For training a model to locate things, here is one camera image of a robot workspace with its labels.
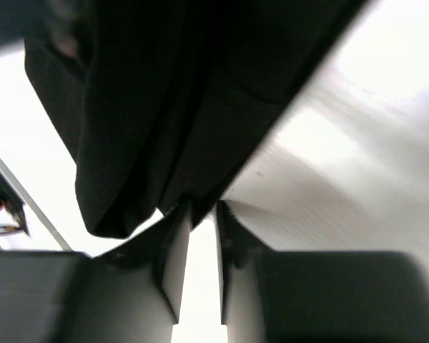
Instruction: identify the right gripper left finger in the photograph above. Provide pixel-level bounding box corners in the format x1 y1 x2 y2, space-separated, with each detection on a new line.
99 202 189 324

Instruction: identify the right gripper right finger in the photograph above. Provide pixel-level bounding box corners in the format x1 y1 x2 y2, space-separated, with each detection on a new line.
215 201 271 325

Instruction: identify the black skirt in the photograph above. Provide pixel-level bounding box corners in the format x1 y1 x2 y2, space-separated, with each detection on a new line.
0 1 363 238

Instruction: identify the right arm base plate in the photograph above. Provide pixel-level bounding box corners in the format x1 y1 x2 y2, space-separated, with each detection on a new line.
0 172 29 250

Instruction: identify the aluminium frame rail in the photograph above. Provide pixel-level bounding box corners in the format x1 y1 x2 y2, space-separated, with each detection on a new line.
0 158 71 251

